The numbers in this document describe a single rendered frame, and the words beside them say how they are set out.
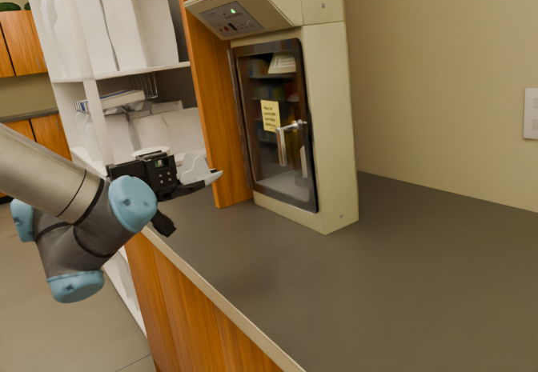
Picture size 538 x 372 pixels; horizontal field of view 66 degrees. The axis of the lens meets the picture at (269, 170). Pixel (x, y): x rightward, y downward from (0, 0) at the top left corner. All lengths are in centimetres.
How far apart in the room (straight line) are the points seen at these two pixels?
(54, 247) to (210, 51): 69
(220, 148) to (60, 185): 69
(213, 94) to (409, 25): 57
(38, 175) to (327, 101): 60
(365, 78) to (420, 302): 81
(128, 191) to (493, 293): 61
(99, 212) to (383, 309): 47
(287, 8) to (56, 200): 55
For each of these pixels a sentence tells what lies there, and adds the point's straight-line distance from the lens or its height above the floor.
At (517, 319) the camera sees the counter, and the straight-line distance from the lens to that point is 76.
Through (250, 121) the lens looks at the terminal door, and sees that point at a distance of 112.
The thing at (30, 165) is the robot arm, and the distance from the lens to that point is 59.
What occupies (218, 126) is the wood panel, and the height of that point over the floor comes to 118.
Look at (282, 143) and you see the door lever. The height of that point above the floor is 117.
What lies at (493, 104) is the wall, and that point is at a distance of 115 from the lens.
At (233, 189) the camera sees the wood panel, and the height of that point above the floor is 99.
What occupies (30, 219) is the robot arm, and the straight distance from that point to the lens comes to 75.
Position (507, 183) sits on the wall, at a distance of 118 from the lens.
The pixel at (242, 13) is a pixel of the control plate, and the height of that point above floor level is 145.
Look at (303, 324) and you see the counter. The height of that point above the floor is 94.
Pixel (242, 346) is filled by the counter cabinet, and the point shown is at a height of 80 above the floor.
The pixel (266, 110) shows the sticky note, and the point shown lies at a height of 123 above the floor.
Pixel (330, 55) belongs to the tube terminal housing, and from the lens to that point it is 94.
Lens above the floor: 138
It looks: 16 degrees down
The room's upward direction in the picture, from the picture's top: 8 degrees counter-clockwise
